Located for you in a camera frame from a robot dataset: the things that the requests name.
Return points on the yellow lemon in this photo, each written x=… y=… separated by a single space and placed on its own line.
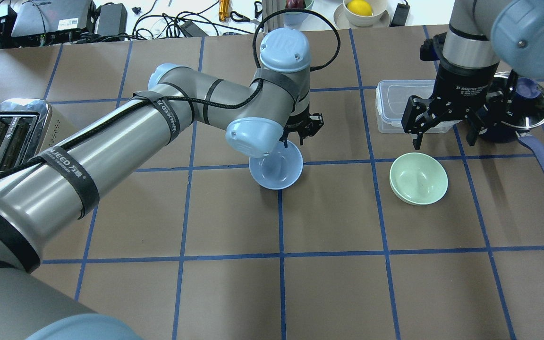
x=361 y=8

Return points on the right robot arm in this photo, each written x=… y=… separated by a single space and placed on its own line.
x=481 y=34

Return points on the blue bowl with fruit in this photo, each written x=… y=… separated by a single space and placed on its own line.
x=296 y=17

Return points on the clear plastic container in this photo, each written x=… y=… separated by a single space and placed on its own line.
x=391 y=99

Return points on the yellow handled tool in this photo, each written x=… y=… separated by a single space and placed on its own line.
x=224 y=10

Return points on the cream toaster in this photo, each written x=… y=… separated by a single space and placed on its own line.
x=28 y=126

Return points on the blue saucepan with lid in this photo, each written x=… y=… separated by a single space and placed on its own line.
x=514 y=106

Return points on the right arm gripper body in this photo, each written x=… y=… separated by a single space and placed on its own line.
x=461 y=84

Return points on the beige bowl with lemon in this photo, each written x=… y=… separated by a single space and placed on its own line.
x=380 y=17

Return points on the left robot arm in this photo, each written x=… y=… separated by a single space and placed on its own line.
x=66 y=182

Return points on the aluminium frame post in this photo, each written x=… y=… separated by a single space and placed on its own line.
x=270 y=7

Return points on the black power adapter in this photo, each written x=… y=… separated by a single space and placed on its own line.
x=401 y=13

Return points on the green bowl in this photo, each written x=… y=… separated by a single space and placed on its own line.
x=418 y=179

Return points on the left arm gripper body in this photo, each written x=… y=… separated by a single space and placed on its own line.
x=306 y=126

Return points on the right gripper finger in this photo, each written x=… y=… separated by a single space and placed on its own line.
x=482 y=123
x=421 y=115

